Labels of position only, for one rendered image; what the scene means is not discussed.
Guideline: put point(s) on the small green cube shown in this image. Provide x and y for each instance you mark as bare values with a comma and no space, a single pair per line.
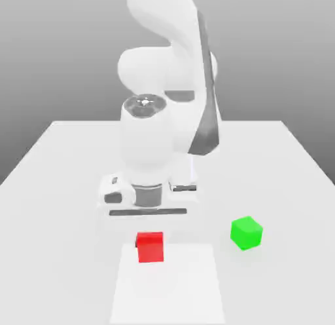
246,233

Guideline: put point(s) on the small red cube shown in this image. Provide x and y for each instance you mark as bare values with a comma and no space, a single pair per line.
150,247

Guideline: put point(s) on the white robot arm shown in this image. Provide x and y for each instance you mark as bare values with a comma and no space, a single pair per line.
146,136

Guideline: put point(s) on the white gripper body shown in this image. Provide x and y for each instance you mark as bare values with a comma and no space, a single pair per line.
148,212

